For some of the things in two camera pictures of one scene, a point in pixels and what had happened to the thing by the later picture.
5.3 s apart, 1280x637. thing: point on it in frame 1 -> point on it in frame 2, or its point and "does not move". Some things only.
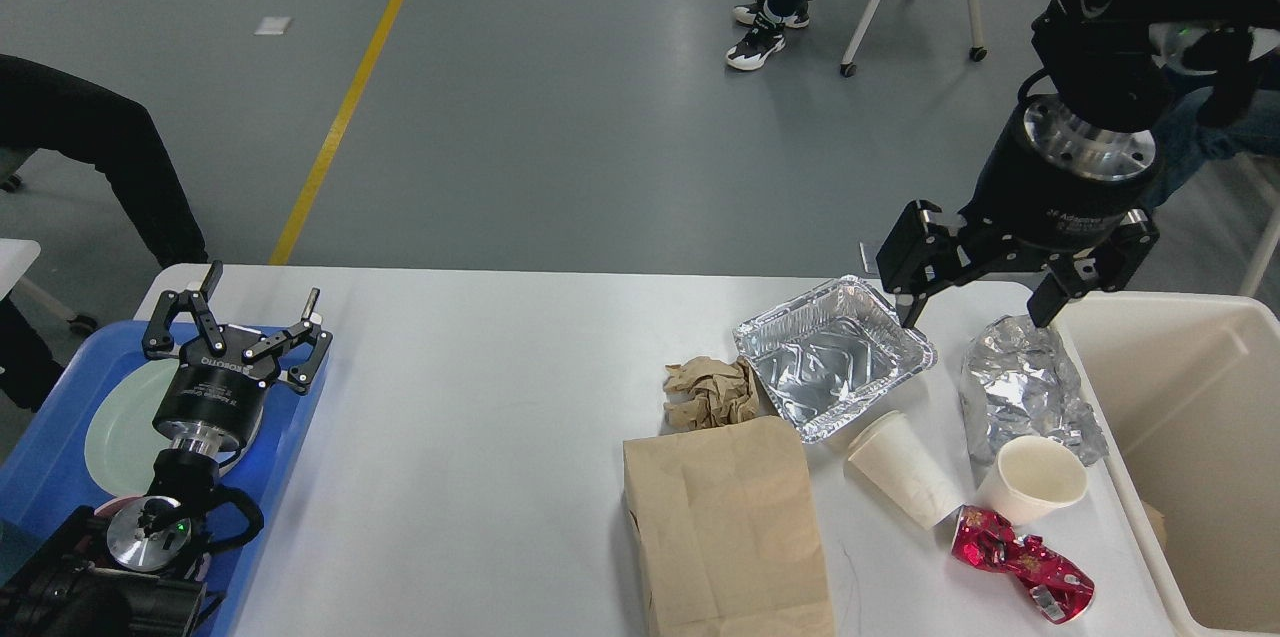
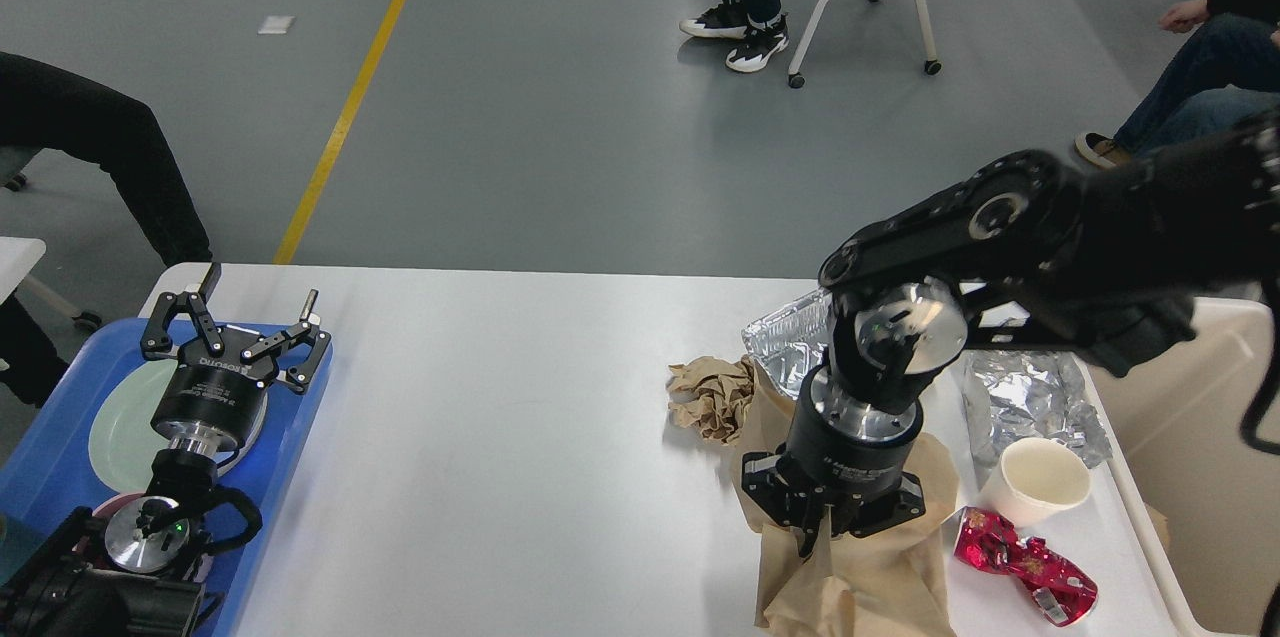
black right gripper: [1053, 187] -> [844, 449]
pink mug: [107, 510] does not move
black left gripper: [217, 400] does not move
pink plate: [243, 451] does not move
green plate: [123, 445] does not move
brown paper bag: [726, 529] -> [886, 584]
